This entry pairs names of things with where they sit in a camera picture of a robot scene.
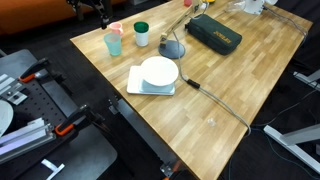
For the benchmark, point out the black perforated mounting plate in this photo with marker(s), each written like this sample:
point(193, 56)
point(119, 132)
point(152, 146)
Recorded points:
point(47, 101)

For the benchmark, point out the dark green zippered case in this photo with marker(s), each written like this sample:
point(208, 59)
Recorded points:
point(212, 33)

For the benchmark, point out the white kitchen scale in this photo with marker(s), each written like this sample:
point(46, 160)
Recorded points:
point(137, 85)

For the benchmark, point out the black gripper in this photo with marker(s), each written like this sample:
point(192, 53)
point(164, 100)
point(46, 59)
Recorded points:
point(105, 10)

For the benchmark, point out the black orange clamp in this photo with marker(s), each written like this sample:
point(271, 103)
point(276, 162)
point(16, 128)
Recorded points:
point(42, 71)
point(78, 120)

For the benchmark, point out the translucent teal plastic cup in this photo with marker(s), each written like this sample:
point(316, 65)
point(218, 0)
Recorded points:
point(113, 43)

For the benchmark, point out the white cup with green rim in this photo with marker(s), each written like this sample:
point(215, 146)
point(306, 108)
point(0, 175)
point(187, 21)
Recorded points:
point(141, 33)

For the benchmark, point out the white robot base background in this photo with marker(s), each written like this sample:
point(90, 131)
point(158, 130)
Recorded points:
point(256, 6)

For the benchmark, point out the pink cup lying down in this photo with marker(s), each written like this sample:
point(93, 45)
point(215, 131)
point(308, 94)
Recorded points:
point(187, 3)

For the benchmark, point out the white bowl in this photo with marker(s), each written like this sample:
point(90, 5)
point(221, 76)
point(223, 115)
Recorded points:
point(159, 71)

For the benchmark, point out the aluminium extrusion rail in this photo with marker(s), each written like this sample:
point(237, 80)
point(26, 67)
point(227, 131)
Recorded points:
point(35, 134)

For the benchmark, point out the black orange clamp far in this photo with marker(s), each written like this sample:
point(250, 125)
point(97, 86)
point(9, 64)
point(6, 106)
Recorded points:
point(42, 71)

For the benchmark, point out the clear plastic cup upturned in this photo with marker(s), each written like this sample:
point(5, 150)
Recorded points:
point(235, 6)

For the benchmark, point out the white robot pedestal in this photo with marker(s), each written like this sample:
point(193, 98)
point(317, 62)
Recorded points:
point(6, 116)

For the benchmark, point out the black orange clamp near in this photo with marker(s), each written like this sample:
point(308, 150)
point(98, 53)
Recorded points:
point(78, 120)

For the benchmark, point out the pink plastic cup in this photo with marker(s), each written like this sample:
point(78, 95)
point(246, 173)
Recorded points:
point(116, 27)

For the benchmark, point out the wooden desk lamp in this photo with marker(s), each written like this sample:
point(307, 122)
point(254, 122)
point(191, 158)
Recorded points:
point(172, 49)

